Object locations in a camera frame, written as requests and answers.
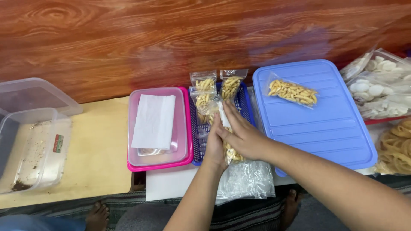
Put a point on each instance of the person's foot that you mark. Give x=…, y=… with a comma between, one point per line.
x=291, y=205
x=97, y=218

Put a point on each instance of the person's left foot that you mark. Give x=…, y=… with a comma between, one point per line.
x=97, y=218

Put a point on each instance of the person's grey clothed knee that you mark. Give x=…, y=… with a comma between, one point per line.
x=144, y=219

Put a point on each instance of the white paper tissue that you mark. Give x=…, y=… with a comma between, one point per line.
x=154, y=122

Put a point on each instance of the long clear yellow snack packet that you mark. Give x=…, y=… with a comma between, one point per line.
x=233, y=153

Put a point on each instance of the red tray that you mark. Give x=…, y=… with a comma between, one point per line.
x=382, y=120

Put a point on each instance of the person's right hand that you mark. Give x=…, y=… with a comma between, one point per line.
x=245, y=138

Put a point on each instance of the pink plastic tray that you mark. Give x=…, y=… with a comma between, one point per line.
x=190, y=144

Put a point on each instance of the white flat board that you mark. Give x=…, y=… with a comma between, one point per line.
x=173, y=183

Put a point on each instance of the clear shallow plastic container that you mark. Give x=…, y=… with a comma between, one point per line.
x=179, y=128

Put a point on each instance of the bag of white round crackers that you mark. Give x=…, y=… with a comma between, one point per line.
x=379, y=94
x=387, y=64

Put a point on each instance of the stack of empty clear bags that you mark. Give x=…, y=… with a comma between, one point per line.
x=245, y=179

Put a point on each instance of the person's left hand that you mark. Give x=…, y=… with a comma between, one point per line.
x=213, y=150

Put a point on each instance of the clear plastic box lid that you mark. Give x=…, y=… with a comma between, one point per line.
x=35, y=93

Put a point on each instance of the person's right foot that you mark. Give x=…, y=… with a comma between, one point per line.
x=291, y=205

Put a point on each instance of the blue plastic lid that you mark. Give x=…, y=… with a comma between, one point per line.
x=321, y=128

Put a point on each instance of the clear labelled plastic box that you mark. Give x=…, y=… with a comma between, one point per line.
x=35, y=150

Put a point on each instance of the striped floor mat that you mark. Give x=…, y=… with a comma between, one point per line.
x=250, y=215

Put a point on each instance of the blue plastic mesh basket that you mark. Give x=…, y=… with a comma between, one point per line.
x=200, y=134

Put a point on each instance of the narrow bag of white crackers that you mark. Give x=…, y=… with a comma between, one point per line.
x=354, y=67

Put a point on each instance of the small yellow snack packet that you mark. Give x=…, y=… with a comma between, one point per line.
x=292, y=91
x=202, y=100
x=204, y=82
x=231, y=86

